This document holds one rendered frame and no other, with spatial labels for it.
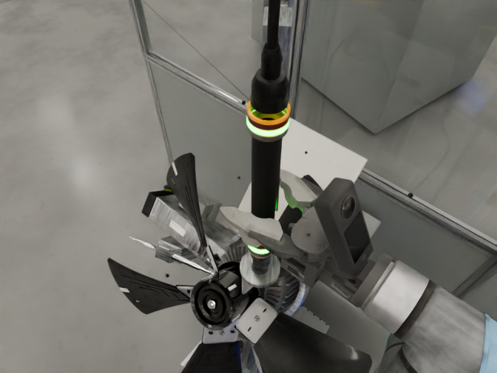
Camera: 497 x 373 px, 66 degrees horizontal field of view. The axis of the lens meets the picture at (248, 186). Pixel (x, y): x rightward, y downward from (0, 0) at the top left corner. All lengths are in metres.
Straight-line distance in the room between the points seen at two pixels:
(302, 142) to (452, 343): 0.70
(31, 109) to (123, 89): 0.74
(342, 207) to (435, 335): 0.16
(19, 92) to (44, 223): 1.44
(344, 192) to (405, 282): 0.13
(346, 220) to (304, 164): 0.64
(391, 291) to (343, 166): 0.59
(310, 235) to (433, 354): 0.18
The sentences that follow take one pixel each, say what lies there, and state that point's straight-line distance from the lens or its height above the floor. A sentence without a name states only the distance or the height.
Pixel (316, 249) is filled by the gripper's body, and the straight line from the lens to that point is 0.46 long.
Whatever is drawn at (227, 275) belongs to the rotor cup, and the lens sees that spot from 0.92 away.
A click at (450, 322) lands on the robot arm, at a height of 1.68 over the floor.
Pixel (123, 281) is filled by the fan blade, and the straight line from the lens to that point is 1.14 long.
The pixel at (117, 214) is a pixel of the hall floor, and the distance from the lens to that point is 2.62.
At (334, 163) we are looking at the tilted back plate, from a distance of 1.01.
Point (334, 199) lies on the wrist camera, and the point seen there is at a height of 1.76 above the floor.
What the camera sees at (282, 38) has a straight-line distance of 1.01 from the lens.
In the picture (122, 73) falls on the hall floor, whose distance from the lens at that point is 3.70.
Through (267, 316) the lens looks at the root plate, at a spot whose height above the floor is 1.19.
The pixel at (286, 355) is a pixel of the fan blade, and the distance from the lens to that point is 0.92.
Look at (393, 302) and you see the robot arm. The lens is 0.45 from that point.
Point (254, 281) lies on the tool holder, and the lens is 0.66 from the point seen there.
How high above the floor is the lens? 2.07
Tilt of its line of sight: 53 degrees down
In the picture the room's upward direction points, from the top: straight up
